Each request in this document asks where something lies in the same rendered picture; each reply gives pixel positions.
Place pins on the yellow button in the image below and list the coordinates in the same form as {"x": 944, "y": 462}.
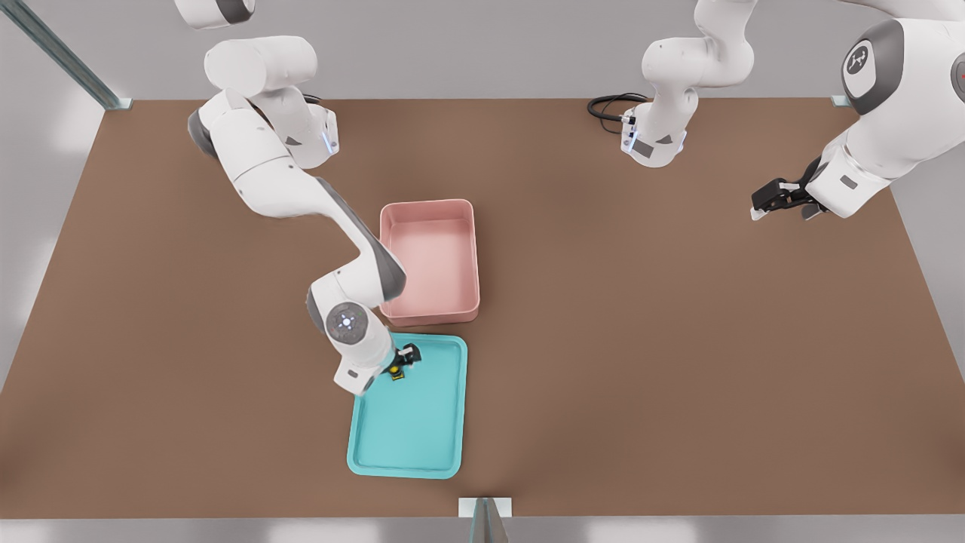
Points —
{"x": 396, "y": 372}

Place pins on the pale blue-green tray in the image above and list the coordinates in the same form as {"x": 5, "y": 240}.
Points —
{"x": 413, "y": 422}

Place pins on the pink plastic box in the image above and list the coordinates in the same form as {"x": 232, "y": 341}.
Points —
{"x": 431, "y": 260}

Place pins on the silver frame post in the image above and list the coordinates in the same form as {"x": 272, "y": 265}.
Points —
{"x": 485, "y": 520}
{"x": 840, "y": 101}
{"x": 64, "y": 56}

